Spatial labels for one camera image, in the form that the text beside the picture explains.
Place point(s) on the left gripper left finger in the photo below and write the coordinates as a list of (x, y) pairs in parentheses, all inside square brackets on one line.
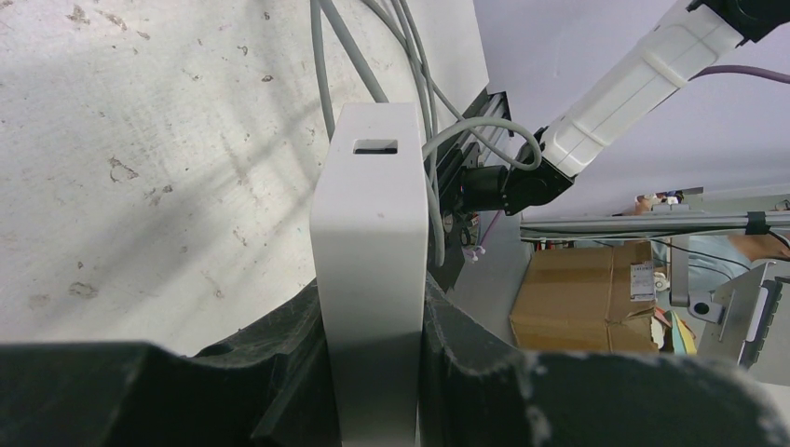
[(268, 384)]

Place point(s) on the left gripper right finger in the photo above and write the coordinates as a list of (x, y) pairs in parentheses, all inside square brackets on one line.
[(477, 390)]

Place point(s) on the grey network switch box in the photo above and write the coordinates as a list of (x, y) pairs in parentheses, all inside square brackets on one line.
[(369, 231)]

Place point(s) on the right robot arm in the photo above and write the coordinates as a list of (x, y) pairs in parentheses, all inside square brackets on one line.
[(687, 42)]

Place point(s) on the brown cardboard box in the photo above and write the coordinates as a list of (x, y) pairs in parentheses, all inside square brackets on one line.
[(587, 299)]

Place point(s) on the person in light shirt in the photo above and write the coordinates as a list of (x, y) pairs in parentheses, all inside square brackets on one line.
[(714, 260)]

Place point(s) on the grey metal bar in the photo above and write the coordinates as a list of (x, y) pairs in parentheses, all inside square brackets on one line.
[(671, 222)]

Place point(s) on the aluminium right side rail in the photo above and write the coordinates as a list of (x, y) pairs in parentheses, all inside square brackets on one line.
[(465, 150)]

